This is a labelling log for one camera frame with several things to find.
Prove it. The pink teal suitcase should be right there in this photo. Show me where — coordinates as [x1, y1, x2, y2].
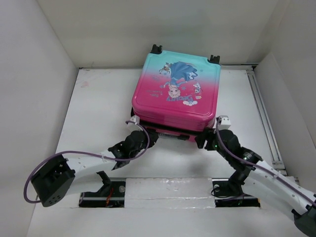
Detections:
[131, 44, 221, 142]

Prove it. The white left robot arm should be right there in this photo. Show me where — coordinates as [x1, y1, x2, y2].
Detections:
[28, 129, 158, 207]

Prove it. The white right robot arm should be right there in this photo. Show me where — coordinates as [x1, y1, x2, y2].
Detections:
[195, 128, 316, 237]

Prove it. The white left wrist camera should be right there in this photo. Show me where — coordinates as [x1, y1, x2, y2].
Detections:
[125, 115, 142, 132]

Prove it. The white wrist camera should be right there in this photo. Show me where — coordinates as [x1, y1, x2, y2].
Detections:
[216, 115, 231, 130]
[125, 115, 142, 132]

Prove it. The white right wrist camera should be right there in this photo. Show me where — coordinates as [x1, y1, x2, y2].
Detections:
[216, 115, 231, 130]

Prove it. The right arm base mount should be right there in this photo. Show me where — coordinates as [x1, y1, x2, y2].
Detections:
[210, 171, 261, 208]

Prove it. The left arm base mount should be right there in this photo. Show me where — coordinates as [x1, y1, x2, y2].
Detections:
[79, 171, 126, 208]

